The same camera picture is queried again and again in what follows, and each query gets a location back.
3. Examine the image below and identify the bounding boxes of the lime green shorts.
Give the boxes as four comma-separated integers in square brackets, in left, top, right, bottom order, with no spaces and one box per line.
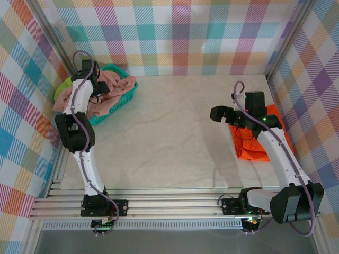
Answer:
[54,78,73,103]

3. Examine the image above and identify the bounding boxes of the pink shorts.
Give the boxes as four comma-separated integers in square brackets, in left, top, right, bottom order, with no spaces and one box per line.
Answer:
[52,71,137,119]

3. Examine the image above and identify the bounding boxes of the orange shorts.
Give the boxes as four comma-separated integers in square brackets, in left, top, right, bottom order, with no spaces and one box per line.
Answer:
[229,104,293,161]

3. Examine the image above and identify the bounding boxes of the teal plastic basket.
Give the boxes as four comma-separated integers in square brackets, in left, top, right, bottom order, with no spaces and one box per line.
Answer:
[88,63,139,126]

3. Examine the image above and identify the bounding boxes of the controller circuit board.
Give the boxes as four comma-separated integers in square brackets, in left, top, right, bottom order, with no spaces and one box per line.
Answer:
[242,217,262,232]
[91,218,117,230]

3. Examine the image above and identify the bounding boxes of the aluminium corner post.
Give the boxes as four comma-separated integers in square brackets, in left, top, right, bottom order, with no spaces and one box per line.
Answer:
[265,0,318,80]
[31,0,82,83]

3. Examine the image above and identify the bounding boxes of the aluminium side rail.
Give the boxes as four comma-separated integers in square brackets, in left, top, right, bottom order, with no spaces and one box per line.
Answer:
[45,147,74,198]

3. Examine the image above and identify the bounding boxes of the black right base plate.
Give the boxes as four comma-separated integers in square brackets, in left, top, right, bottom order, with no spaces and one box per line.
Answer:
[221,197,271,215]

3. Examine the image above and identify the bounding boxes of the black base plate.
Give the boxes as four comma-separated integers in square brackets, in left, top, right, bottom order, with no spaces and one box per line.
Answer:
[221,197,271,215]
[81,199,129,218]

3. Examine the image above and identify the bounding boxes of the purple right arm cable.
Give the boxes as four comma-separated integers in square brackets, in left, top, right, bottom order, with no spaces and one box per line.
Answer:
[233,80,317,238]

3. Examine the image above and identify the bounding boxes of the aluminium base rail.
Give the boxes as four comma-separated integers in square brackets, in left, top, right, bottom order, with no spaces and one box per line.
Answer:
[29,187,324,220]

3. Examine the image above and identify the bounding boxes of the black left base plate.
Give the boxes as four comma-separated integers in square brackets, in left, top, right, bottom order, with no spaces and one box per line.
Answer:
[81,199,129,218]

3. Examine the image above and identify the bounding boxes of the slotted grey cable duct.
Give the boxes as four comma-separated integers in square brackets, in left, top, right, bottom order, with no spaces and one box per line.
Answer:
[41,221,244,230]

